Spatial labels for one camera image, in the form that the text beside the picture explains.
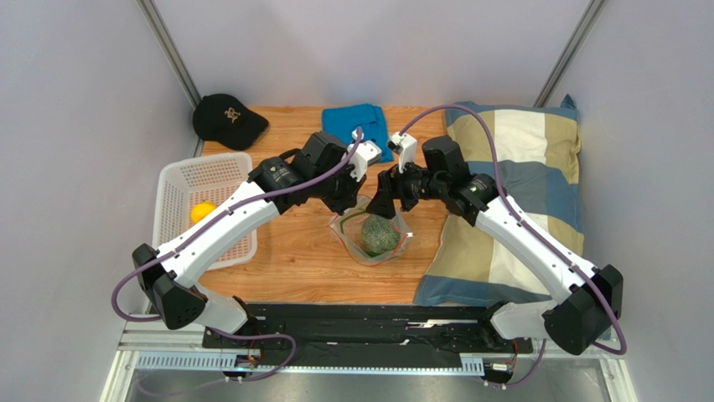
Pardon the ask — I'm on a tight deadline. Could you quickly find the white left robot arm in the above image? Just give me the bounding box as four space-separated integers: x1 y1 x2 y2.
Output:
132 130 381 334

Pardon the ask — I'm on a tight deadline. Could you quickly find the striped blue beige pillow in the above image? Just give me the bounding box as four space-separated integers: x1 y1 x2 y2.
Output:
413 93 590 313

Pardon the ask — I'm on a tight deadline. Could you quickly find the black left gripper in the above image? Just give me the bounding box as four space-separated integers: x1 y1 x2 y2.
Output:
312 160 367 217

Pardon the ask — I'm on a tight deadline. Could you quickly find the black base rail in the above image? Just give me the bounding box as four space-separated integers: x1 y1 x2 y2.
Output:
119 301 536 378

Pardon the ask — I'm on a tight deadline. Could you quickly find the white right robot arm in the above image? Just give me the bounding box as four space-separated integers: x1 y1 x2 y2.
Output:
367 133 623 355

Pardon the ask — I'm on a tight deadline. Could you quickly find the green netted fake melon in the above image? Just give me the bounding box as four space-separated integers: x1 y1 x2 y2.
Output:
361 214 401 255

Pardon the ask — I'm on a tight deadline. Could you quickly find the folded blue shirt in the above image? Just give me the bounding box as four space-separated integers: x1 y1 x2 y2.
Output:
321 103 394 163

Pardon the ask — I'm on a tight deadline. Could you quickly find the yellow fake pear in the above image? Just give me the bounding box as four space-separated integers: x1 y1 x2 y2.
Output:
189 201 216 224

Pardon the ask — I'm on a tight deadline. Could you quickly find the black baseball cap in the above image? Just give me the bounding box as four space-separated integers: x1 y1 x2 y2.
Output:
192 94 269 151

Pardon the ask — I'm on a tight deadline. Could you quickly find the clear zip top bag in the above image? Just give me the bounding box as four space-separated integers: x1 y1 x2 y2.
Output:
328 195 414 266

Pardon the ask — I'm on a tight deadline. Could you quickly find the white plastic basket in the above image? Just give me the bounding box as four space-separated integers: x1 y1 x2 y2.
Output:
151 152 253 248

